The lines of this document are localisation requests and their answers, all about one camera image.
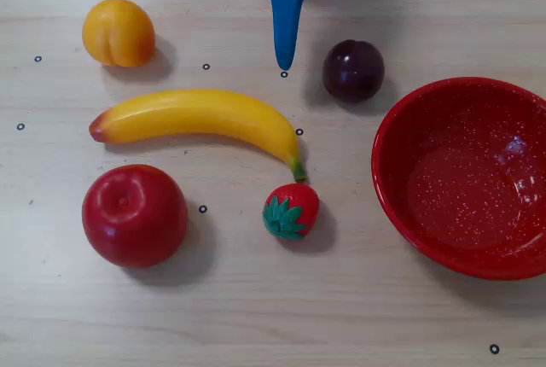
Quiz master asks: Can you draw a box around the blue pivoting gripper finger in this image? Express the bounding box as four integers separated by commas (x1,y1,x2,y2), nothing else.
269,0,305,73

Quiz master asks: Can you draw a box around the yellow toy banana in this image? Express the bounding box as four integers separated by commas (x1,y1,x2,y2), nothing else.
88,89,307,184

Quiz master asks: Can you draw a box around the red speckled bowl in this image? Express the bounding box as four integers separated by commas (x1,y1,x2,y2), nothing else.
370,77,546,282

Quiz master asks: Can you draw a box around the dark purple toy plum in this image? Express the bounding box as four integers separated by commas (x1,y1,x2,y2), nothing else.
322,39,386,103

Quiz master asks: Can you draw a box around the yellow orange toy peach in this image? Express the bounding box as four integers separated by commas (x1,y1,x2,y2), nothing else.
81,0,157,68

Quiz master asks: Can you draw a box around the red toy strawberry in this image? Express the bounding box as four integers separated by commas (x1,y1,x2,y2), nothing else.
262,183,321,242

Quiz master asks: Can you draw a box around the red toy apple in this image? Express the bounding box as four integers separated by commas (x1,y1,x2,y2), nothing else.
81,164,189,270

